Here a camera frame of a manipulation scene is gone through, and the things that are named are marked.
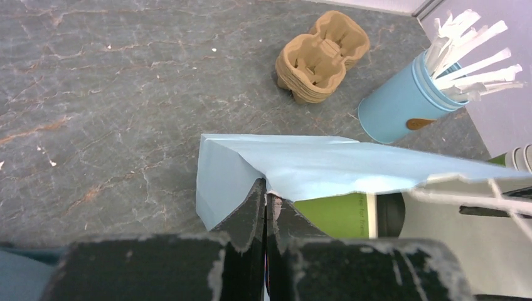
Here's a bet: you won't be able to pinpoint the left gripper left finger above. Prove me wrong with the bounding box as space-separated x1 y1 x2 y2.
41 179 265 300

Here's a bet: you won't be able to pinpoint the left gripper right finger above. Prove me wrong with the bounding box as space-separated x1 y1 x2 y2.
266 194 474 300

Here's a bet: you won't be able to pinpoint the light blue paper bag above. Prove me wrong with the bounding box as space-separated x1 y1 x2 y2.
196 134 531 300

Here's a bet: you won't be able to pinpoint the blue straw holder cup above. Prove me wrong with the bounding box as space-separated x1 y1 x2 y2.
358 52 469 144

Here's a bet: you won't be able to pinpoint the brown cardboard cup carrier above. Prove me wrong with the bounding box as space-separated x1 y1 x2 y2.
275 11 370 104

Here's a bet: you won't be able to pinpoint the blue cloth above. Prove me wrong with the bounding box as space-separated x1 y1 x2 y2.
1 243 67 301

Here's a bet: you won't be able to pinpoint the stack of green paper cups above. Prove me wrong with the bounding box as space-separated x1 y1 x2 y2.
488 144 531 173

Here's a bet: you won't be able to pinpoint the white wrapped straws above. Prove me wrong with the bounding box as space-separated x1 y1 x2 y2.
423 9 526 103

